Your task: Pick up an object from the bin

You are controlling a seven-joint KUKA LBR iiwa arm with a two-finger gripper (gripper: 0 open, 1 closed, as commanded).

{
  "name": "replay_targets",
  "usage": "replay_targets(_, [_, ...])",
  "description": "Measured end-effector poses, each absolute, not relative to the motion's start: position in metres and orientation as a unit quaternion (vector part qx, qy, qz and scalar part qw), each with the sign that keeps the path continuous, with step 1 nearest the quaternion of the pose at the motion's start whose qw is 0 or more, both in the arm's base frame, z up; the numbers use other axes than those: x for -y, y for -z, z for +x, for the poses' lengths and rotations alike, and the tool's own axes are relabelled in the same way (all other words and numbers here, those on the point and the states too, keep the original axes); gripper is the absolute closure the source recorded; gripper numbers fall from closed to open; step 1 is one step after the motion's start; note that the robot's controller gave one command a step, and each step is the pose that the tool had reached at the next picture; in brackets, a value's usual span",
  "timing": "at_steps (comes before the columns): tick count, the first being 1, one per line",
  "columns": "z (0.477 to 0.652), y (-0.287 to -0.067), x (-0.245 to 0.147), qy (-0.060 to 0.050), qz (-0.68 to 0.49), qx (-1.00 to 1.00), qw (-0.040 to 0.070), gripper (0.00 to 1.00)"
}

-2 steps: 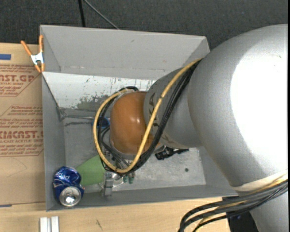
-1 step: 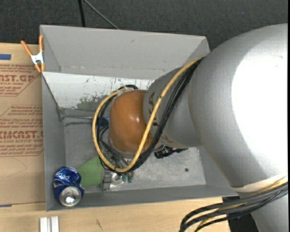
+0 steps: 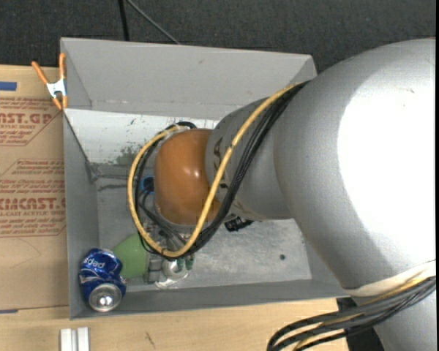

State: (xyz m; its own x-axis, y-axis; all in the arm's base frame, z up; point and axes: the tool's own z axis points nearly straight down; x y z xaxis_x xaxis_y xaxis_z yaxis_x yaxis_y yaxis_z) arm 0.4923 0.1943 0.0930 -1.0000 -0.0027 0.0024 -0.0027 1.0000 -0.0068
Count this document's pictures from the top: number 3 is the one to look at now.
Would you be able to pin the pale green toy fruit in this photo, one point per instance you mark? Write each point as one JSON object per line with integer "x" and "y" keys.
{"x": 132, "y": 256}

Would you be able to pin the crushed silver metal can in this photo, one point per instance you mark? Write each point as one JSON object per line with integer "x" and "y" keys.
{"x": 172, "y": 271}

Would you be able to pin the crushed blue drink can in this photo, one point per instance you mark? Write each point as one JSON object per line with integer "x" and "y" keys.
{"x": 99, "y": 273}

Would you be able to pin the brown cardboard board, red print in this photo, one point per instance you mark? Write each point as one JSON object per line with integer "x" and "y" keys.
{"x": 29, "y": 181}

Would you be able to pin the grey metal bin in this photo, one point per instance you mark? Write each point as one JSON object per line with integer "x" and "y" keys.
{"x": 190, "y": 82}

